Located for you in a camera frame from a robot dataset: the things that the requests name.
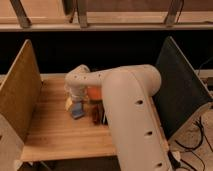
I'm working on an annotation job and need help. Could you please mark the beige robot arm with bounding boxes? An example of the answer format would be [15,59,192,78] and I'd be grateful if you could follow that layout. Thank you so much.
[65,65,173,171]

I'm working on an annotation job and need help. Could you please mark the orange ceramic bowl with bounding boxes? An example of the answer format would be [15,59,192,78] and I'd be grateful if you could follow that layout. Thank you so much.
[87,86,102,100]

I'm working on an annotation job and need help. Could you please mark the brown wooden object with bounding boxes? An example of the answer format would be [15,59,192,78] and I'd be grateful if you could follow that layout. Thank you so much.
[92,101,104,125]

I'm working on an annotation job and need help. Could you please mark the right dark side panel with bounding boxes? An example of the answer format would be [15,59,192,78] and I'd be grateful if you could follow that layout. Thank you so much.
[153,36,213,142]

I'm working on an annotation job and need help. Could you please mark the wooden shelf frame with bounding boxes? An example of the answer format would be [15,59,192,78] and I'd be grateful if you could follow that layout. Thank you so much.
[0,0,213,32]

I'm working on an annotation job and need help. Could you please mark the black cables on floor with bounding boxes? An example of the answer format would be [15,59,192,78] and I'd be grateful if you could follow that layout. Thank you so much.
[168,116,213,171]

